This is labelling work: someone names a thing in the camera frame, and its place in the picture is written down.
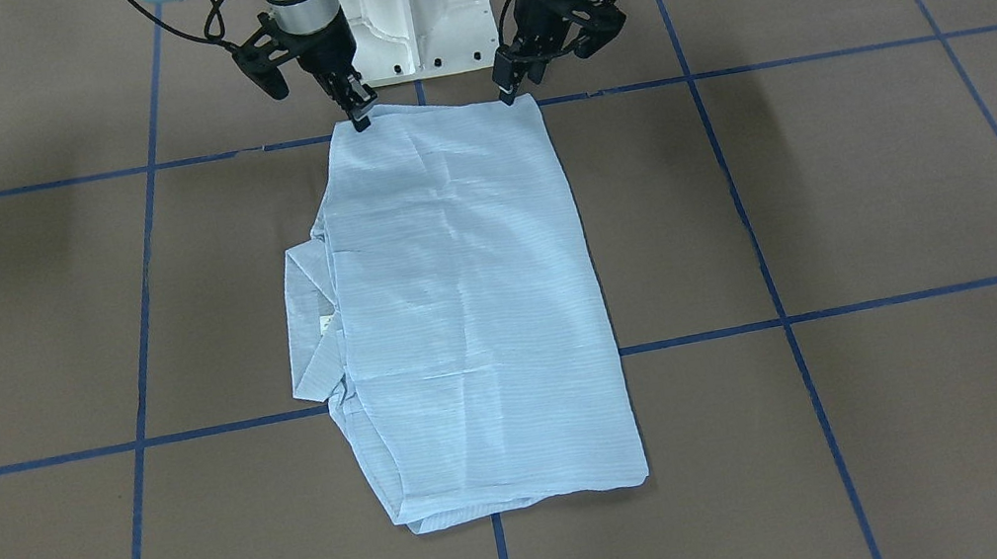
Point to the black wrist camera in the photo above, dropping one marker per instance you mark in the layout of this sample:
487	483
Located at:
260	57
596	23

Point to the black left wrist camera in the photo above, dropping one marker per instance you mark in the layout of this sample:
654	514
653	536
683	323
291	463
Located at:
596	23

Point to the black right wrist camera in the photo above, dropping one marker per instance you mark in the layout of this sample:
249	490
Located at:
260	57

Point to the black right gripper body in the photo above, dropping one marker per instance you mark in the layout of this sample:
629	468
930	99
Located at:
324	52

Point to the light blue button shirt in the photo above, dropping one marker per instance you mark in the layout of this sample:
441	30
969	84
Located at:
446	310

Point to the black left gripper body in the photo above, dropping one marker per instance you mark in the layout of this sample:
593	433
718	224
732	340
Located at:
535	17

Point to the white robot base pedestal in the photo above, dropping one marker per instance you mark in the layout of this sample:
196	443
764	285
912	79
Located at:
403	40

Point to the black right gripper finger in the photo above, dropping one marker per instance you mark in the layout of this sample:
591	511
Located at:
355	97

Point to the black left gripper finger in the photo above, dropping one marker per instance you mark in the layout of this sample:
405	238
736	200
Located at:
508	72

